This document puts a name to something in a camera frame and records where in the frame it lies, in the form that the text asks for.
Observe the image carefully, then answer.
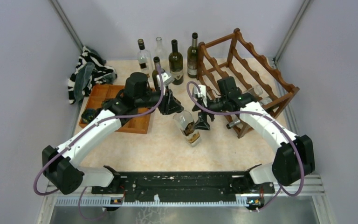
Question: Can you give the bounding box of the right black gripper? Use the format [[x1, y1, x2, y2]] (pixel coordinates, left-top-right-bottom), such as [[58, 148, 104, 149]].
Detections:
[[192, 95, 228, 131]]

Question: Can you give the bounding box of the zebra striped cloth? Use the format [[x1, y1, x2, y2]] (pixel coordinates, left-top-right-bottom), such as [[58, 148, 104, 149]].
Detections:
[[68, 46, 117, 105]]

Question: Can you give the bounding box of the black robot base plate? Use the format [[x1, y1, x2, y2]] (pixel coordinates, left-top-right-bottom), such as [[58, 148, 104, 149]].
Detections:
[[91, 171, 275, 203]]

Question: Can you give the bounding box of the grey blue cloth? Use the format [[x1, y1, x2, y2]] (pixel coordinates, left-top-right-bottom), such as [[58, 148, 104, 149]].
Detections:
[[73, 62, 95, 102]]

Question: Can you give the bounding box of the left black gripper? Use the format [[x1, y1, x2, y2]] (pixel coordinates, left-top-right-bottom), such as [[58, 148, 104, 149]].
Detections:
[[136, 82, 184, 114]]

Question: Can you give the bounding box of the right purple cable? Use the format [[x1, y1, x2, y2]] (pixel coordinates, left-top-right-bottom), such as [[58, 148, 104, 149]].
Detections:
[[186, 81, 306, 212]]

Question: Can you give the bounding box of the green wine bottle silver neck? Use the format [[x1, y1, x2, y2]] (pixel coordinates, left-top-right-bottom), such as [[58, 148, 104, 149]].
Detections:
[[152, 56, 165, 91]]

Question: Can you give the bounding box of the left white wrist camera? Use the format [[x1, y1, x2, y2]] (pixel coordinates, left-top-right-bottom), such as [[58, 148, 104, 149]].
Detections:
[[161, 71, 175, 87]]

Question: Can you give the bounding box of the orange wooden compartment tray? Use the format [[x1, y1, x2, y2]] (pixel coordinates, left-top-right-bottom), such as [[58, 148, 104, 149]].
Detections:
[[78, 84, 151, 134]]

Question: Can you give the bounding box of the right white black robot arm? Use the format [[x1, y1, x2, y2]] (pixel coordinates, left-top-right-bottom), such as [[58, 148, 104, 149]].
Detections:
[[187, 77, 315, 192]]

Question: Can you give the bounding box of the brown wooden wine rack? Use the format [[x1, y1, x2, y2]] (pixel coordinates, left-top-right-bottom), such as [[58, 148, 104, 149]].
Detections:
[[196, 28, 300, 139]]

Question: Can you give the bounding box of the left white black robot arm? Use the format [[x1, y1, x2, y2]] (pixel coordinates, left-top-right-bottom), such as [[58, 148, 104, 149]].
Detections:
[[39, 72, 184, 195]]

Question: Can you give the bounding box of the teal rolled sock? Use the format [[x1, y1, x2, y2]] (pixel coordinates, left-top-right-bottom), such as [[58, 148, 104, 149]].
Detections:
[[81, 108, 96, 124]]

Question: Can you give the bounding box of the dark green wine bottle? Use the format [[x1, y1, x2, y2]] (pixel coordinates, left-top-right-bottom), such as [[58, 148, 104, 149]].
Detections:
[[187, 32, 198, 78]]

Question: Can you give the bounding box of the dark wine bottle black cap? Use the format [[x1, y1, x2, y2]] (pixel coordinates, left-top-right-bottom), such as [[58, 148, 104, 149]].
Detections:
[[168, 39, 184, 85]]

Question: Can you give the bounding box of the slim clear glass bottle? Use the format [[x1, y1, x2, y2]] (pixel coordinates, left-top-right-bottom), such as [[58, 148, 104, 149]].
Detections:
[[246, 85, 263, 100]]

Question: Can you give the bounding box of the olive wine bottle grey cap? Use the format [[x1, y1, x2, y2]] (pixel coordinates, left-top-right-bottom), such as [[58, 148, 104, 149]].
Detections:
[[226, 96, 274, 130]]

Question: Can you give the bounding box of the grey cable comb strip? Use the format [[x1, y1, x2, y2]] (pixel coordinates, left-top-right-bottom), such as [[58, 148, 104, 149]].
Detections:
[[55, 195, 250, 208]]

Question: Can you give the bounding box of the clear square spirit bottle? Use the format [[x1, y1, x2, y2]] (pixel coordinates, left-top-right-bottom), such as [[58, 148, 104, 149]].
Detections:
[[137, 38, 153, 77]]

